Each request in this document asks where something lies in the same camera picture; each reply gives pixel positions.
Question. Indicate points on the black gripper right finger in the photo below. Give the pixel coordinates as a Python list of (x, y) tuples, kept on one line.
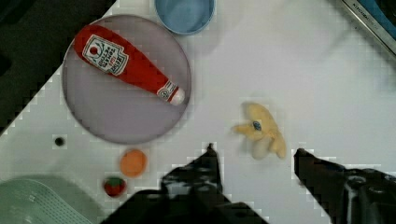
[(348, 196)]

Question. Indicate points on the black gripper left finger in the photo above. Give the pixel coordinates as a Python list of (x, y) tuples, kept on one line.
[(189, 194)]

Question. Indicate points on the yellow plush peeled banana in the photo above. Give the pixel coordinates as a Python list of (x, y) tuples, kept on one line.
[(261, 128)]

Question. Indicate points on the small orange fruit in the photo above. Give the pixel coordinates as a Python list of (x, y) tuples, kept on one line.
[(133, 163)]

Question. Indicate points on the small red tomato toy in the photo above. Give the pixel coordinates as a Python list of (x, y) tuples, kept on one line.
[(114, 186)]

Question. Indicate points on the green colander basket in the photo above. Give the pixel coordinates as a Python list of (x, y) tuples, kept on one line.
[(36, 199)]

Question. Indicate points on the red plush ketchup bottle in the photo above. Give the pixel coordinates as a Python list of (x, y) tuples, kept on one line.
[(114, 55)]

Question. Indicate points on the blue bowl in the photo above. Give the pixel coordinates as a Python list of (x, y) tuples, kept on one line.
[(185, 17)]

